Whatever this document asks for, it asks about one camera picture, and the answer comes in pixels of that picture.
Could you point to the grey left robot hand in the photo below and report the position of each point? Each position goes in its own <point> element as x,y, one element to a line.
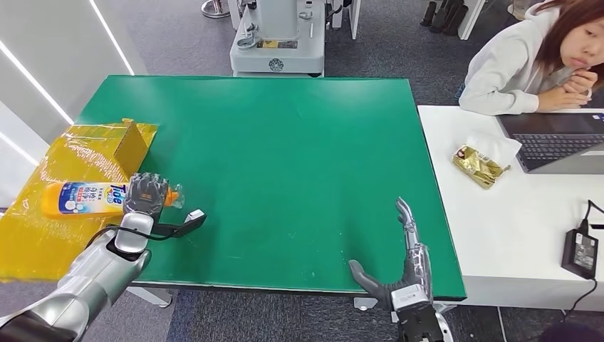
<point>146,196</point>

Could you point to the person's left hand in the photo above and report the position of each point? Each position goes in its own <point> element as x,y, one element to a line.
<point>580,82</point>

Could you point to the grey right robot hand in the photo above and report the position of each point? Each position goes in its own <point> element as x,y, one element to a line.
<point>415,266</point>

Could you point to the person's right hand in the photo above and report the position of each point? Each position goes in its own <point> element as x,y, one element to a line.
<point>561,100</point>

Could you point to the orange detergent bottle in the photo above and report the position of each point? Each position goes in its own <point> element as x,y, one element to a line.
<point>80,199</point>

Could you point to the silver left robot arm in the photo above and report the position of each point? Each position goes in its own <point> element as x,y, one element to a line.
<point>89,278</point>

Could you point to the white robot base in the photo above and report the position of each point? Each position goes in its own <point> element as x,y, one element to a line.
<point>278,47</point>

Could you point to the grey laptop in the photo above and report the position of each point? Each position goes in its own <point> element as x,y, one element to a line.
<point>557,141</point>

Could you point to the person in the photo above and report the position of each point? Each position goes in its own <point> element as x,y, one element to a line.
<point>505,71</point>

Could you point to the white tissue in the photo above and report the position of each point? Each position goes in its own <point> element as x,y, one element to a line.
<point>500,145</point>

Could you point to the yellow taped cardboard box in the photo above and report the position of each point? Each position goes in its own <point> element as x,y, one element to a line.
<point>80,151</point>

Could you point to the gold snack packet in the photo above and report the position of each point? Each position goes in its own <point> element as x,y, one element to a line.
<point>477,167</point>

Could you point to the white furniture leg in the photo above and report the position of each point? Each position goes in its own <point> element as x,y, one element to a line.
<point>472,19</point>

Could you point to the black power adapter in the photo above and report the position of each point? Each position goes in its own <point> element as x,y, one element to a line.
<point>580,254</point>

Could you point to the silver round chair base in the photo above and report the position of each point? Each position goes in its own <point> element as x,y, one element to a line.
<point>216,9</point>

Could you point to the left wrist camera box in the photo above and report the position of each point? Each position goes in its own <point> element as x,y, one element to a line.
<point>186,224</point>

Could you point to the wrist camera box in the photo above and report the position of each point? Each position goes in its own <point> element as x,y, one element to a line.
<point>415,316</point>
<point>186,224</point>

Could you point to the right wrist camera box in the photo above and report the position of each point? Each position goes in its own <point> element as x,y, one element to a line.
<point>415,316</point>

